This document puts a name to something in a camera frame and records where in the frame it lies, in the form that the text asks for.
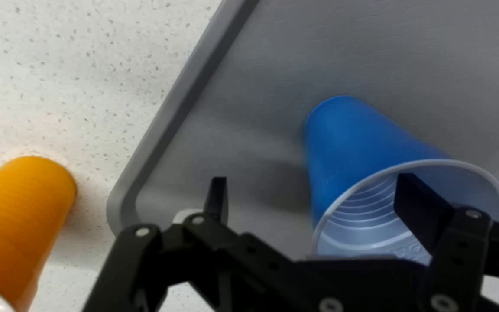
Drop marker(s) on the grey plastic tray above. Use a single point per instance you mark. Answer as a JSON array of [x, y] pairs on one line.
[[241, 101]]

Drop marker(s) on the orange plastic cup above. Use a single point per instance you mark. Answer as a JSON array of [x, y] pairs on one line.
[[35, 200]]

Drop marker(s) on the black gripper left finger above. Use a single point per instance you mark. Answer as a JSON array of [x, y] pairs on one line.
[[231, 273]]

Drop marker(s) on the blue plastic cup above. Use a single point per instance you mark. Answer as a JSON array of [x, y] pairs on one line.
[[354, 157]]

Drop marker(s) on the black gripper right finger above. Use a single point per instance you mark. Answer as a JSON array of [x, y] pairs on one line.
[[463, 243]]

